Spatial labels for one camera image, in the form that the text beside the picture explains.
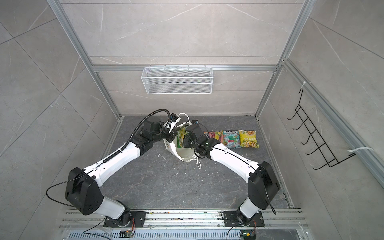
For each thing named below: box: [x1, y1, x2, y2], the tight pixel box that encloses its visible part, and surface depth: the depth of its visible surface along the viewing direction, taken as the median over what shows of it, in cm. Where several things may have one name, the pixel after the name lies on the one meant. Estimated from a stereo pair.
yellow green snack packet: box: [238, 130, 260, 149], surface depth 103 cm
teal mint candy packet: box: [222, 130, 242, 149], surface depth 106 cm
